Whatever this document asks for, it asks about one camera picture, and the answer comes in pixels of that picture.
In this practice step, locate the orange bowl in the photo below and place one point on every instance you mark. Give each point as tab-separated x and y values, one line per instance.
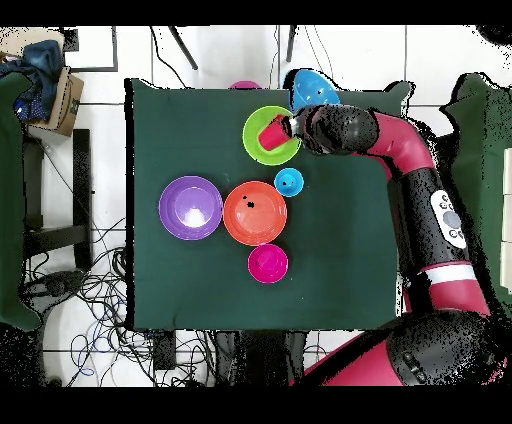
254	220

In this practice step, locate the blue cup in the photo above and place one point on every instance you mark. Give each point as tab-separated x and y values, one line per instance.
288	182

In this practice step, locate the purple bowl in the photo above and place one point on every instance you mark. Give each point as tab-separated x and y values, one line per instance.
190	208

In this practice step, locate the red cup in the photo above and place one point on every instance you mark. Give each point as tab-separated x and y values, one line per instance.
272	134

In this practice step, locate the green bowl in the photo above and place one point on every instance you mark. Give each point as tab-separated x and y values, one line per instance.
252	124

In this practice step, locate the blue bowl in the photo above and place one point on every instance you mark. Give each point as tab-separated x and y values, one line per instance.
314	90

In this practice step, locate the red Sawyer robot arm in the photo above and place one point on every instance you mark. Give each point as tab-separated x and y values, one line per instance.
404	148

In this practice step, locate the small pink bowl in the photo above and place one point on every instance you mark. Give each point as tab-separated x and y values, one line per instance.
267	263

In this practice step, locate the dark green table cloth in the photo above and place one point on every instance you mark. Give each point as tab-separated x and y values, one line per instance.
240	300

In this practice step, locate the black power adapter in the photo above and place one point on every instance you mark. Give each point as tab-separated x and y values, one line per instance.
164	352

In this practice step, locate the black tripod leg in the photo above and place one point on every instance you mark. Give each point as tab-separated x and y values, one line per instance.
184	48
290	44

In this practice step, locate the black chair base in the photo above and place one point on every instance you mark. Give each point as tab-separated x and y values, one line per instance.
56	283

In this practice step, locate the black framed board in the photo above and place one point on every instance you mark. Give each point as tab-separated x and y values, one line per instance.
115	48

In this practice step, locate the cardboard box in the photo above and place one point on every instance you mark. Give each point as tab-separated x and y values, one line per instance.
68	104

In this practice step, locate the green cloth side table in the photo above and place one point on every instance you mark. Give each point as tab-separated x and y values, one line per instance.
10	200
486	160

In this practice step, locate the blue fabric bag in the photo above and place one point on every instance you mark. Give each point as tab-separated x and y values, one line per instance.
42	76

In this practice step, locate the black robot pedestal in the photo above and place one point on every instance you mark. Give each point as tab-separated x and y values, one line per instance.
260	360

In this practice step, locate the black stool frame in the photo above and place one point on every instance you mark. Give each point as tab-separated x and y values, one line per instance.
82	180

